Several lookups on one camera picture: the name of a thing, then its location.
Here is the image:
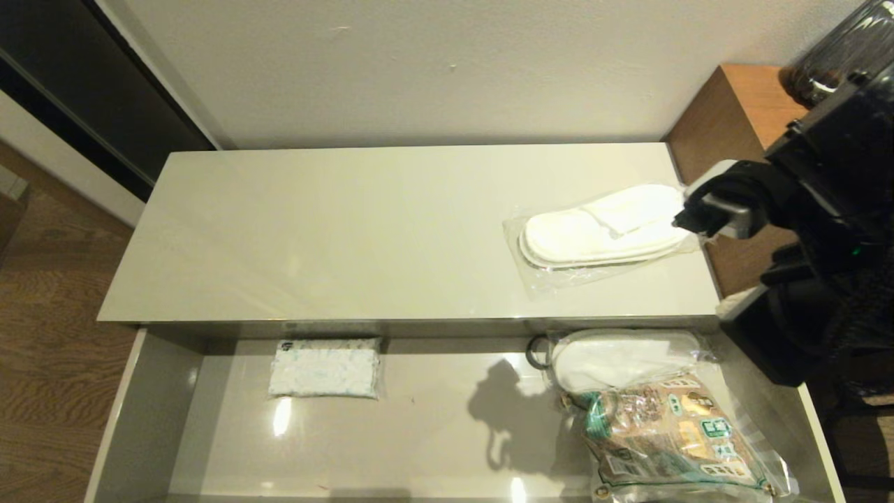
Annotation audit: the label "bagged white slippers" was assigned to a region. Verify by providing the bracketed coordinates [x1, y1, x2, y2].
[525, 328, 717, 395]
[503, 183, 705, 298]

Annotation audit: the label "white glossy drawer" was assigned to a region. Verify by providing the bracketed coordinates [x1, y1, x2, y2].
[84, 325, 846, 503]

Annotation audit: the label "brown wooden desk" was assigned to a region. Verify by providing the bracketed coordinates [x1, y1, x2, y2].
[662, 65, 811, 298]

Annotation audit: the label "dark ribbed glass vase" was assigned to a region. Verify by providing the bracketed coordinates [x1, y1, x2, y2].
[782, 0, 894, 109]

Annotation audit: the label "green brown snack bag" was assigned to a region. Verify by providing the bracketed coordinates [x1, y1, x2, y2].
[562, 374, 797, 500]

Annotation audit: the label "black chair legs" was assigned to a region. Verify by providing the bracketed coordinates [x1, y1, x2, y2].
[821, 377, 894, 490]

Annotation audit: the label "white glossy cabinet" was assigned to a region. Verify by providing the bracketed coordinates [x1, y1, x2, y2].
[98, 143, 720, 340]

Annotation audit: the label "white patterned tissue packet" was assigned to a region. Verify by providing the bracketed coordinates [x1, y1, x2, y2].
[269, 339, 383, 399]

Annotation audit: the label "dark sliding door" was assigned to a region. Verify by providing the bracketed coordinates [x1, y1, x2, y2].
[0, 0, 217, 205]

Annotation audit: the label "grey brown furniture piece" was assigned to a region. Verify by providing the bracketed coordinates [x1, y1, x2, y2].
[0, 175, 32, 256]

